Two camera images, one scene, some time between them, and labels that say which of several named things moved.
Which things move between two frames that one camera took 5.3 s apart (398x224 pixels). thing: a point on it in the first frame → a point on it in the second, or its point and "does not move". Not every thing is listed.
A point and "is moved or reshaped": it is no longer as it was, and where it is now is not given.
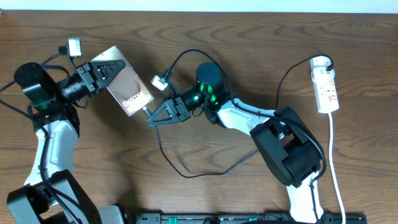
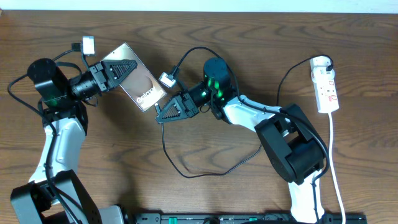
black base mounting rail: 346,218 does not move
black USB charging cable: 249,155 is moved or reshaped
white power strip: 324,84 does not move
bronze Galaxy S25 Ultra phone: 132,94 is moved or reshaped
